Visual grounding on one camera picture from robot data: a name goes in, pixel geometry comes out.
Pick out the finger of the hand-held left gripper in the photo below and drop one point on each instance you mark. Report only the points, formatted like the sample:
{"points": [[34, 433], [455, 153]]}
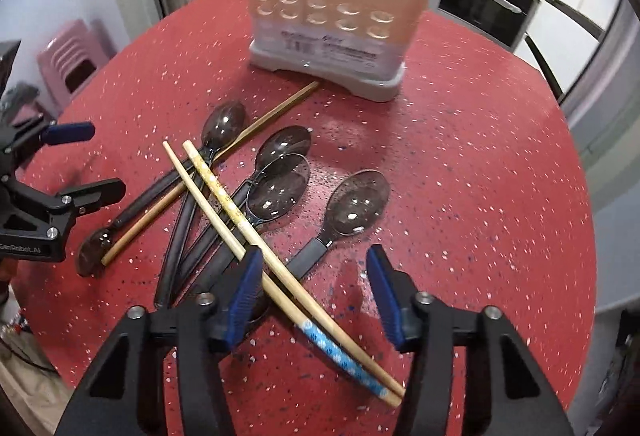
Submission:
{"points": [[70, 132], [97, 193]]}

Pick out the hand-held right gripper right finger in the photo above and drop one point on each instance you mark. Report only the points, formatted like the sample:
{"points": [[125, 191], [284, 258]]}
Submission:
{"points": [[382, 296]]}

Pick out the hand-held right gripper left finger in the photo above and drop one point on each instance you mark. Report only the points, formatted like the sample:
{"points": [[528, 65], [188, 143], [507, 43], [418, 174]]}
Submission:
{"points": [[245, 296]]}

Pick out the dark translucent plastic spoon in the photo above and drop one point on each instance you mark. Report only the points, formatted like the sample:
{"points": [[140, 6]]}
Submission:
{"points": [[285, 146], [277, 191], [223, 121], [92, 248]]}

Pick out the blue-tipped chopstick pair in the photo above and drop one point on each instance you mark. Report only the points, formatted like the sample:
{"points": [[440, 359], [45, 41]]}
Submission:
{"points": [[325, 346]]}

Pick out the dark spoon with grey neck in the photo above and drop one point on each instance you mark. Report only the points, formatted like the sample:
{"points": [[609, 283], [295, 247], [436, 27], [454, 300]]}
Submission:
{"points": [[357, 203]]}

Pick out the dark brown wooden chopstick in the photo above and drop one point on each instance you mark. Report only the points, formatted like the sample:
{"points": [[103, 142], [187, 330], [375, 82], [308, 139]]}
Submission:
{"points": [[280, 109]]}

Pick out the pink plastic stool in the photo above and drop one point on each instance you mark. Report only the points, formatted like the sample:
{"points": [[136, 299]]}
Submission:
{"points": [[70, 61]]}

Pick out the black built-in oven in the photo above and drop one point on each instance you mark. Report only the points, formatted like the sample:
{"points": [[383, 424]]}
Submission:
{"points": [[485, 4]]}

